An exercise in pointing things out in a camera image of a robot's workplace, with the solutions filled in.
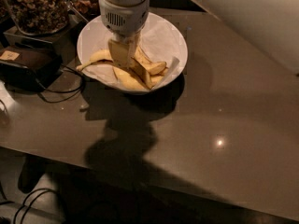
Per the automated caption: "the black device cable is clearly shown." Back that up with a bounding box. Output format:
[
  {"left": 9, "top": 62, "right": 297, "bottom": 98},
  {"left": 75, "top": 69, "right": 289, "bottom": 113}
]
[{"left": 35, "top": 63, "right": 87, "bottom": 105}]

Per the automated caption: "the black floor cable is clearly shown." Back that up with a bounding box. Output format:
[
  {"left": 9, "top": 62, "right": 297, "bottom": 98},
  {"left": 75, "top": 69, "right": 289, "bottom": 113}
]
[{"left": 0, "top": 180, "right": 64, "bottom": 224}]

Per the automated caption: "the black card reader device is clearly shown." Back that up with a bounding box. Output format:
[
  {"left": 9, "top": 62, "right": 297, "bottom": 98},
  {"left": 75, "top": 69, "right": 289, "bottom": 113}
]
[{"left": 0, "top": 46, "right": 63, "bottom": 92}]

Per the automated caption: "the yellow banana bunch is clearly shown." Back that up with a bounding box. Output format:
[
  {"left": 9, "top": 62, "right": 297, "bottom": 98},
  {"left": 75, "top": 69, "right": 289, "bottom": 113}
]
[{"left": 134, "top": 47, "right": 168, "bottom": 89}]

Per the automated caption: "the white ceramic bowl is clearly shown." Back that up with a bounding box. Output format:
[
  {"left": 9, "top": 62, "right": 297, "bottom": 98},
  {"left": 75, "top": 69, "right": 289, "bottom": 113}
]
[{"left": 76, "top": 11, "right": 189, "bottom": 95}]

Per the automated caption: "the metal jar stand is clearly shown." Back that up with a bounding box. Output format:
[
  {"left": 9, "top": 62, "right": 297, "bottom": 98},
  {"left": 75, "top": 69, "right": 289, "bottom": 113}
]
[{"left": 4, "top": 15, "right": 85, "bottom": 64}]

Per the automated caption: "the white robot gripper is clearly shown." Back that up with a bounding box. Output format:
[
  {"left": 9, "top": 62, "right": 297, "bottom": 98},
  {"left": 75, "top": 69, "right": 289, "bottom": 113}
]
[{"left": 99, "top": 0, "right": 150, "bottom": 68}]

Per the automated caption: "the long yellow banana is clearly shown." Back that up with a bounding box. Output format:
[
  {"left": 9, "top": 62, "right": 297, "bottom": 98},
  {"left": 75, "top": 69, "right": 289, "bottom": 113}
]
[{"left": 76, "top": 49, "right": 149, "bottom": 89}]

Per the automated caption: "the large glass nut jar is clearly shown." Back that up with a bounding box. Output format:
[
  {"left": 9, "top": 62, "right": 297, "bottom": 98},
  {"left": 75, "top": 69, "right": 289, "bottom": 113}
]
[{"left": 4, "top": 0, "right": 69, "bottom": 36}]

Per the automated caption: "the white paper bowl liner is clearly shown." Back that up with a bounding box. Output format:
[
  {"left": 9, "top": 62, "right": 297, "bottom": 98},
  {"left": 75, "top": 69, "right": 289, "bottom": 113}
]
[{"left": 81, "top": 12, "right": 187, "bottom": 92}]

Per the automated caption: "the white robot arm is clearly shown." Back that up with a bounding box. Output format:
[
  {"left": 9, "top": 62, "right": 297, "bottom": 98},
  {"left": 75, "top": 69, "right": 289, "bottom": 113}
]
[{"left": 191, "top": 0, "right": 299, "bottom": 74}]

